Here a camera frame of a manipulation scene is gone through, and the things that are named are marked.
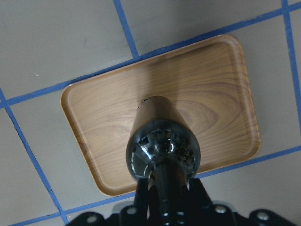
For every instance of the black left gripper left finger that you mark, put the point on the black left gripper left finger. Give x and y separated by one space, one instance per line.
145 201

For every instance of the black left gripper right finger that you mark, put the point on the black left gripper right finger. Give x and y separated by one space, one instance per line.
196 198

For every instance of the dark glass wine bottle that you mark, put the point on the dark glass wine bottle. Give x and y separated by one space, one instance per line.
163 149

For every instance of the wooden tray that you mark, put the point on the wooden tray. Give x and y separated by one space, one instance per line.
203 86

